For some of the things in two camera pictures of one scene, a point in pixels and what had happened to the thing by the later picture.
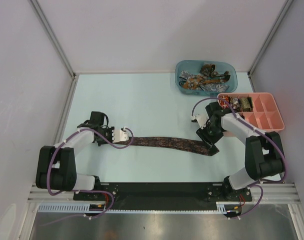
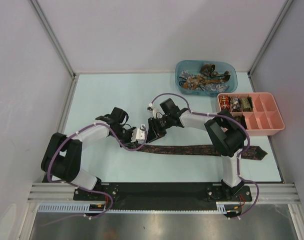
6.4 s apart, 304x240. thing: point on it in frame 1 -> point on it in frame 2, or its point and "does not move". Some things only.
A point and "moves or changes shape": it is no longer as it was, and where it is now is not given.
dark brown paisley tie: [192, 144] moves or changes shape
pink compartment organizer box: [265, 116] does not move
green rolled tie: [246, 104] does not move
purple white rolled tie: [236, 104] does not move
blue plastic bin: [205, 77] does not move
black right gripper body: [210, 133] -> [161, 125]
